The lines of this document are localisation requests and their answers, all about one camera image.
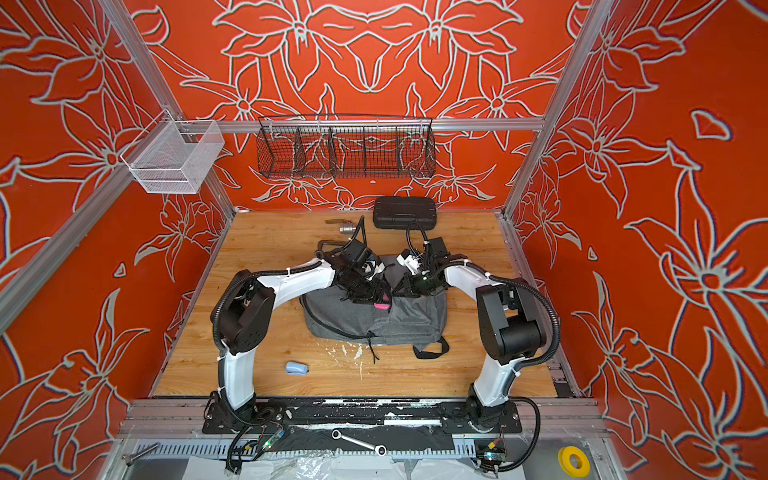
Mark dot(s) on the small metal hand tool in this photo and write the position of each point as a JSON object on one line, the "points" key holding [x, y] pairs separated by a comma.
{"points": [[345, 227]]}

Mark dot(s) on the black wire wall basket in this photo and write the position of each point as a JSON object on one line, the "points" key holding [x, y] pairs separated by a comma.
{"points": [[352, 147]]}

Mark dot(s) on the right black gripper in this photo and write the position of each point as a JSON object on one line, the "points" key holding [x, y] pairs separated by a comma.
{"points": [[414, 291]]}

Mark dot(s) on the white wire wall basket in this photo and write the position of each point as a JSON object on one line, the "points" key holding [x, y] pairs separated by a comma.
{"points": [[165, 160]]}

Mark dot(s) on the silver combination wrench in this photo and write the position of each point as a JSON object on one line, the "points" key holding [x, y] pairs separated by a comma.
{"points": [[378, 449]]}

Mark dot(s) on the light blue stapler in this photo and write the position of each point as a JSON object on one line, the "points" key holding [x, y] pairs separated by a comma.
{"points": [[296, 368]]}

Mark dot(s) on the black hard case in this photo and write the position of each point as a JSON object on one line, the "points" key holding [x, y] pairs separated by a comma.
{"points": [[397, 212]]}

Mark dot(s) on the yellow tape roll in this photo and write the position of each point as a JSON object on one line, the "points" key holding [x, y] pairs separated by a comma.
{"points": [[574, 462]]}

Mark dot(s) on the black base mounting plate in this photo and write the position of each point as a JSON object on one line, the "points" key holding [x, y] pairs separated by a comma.
{"points": [[449, 415]]}

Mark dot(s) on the grey bolt on frame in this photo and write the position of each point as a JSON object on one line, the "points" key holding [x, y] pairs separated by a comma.
{"points": [[130, 459]]}

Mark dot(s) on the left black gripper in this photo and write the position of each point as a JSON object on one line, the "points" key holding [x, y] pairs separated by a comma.
{"points": [[373, 294]]}

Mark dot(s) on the grey student backpack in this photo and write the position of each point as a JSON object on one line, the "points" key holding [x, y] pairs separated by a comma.
{"points": [[416, 321]]}

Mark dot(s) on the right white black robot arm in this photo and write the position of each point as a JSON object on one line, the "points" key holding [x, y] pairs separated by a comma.
{"points": [[518, 326]]}

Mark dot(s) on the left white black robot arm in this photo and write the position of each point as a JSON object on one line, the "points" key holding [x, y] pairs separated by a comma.
{"points": [[241, 317]]}

